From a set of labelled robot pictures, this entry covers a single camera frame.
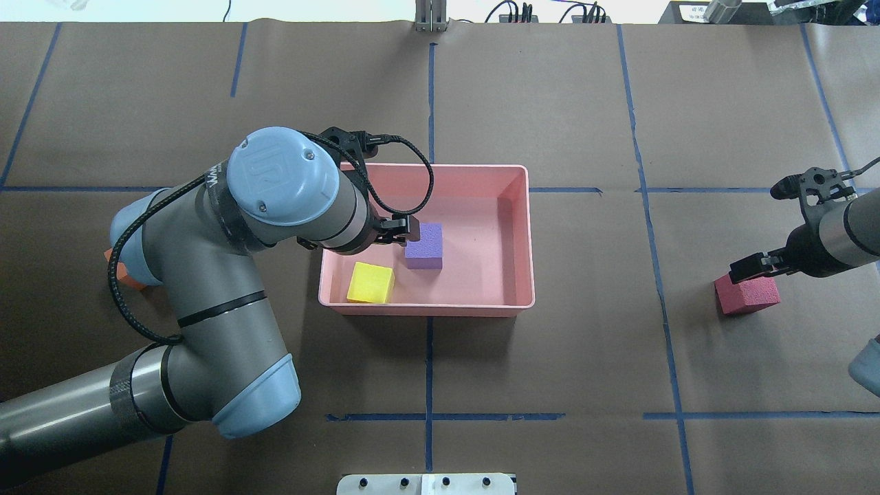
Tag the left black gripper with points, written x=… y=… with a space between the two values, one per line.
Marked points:
x=393 y=232

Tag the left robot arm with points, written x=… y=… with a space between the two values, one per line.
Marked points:
x=182 y=274

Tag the purple foam cube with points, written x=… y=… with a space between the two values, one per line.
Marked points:
x=427 y=252

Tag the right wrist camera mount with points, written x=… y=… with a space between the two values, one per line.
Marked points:
x=817 y=190

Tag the orange foam cube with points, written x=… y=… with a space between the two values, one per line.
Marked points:
x=132 y=269

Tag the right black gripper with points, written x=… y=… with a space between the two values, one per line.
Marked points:
x=806 y=249

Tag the yellow foam cube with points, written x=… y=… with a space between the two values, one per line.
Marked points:
x=370 y=284

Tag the red foam cube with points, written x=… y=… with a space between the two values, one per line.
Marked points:
x=746 y=297

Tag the white mast base plate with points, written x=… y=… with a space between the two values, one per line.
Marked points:
x=428 y=483

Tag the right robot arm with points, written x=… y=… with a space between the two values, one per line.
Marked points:
x=832 y=240

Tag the pink plastic bin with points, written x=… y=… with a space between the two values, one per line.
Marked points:
x=487 y=271

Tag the aluminium frame post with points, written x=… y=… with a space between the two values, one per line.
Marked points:
x=431 y=16

